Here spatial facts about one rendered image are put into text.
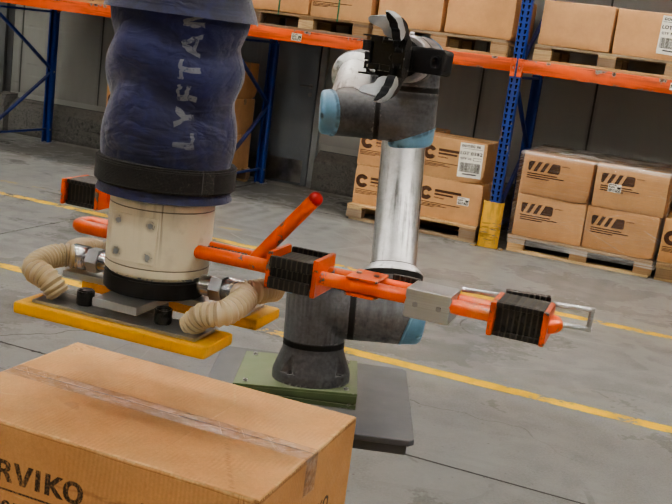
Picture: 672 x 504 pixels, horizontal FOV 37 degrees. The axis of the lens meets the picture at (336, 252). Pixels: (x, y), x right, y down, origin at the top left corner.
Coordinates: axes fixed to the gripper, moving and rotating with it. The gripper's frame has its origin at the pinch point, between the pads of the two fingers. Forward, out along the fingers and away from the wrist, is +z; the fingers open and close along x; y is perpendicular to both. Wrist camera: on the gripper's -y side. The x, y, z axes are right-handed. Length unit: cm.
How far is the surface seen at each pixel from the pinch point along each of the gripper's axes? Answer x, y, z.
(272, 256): -31.3, 5.6, 26.7
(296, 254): -32.0, 4.5, 19.3
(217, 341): -45, 11, 32
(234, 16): 3.3, 16.5, 25.7
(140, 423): -63, 25, 28
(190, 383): -63, 27, 6
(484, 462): -157, -1, -219
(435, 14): 31, 163, -694
